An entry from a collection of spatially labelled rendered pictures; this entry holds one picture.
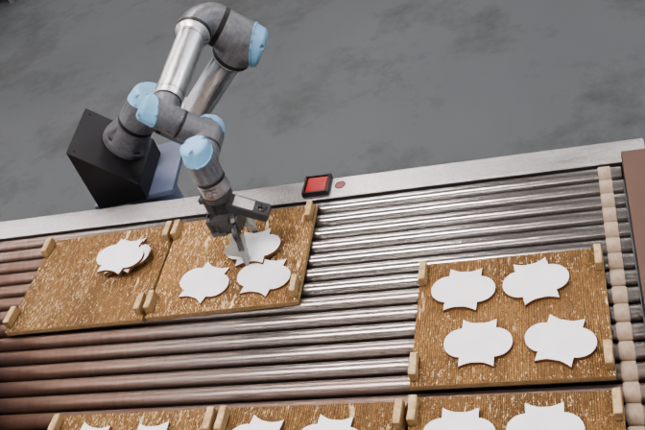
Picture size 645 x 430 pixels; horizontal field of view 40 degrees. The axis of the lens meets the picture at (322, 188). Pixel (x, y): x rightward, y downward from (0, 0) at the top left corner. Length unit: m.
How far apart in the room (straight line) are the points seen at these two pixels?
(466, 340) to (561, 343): 0.20
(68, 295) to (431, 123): 2.17
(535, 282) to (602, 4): 2.91
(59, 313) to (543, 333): 1.27
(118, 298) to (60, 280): 0.24
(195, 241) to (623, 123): 2.11
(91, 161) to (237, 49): 0.61
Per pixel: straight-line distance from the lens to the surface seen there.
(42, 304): 2.53
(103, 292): 2.44
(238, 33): 2.44
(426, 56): 4.64
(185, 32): 2.38
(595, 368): 1.84
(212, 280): 2.28
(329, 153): 4.16
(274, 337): 2.10
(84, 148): 2.79
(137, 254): 2.44
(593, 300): 1.95
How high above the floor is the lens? 2.39
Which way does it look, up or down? 37 degrees down
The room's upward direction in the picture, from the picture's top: 21 degrees counter-clockwise
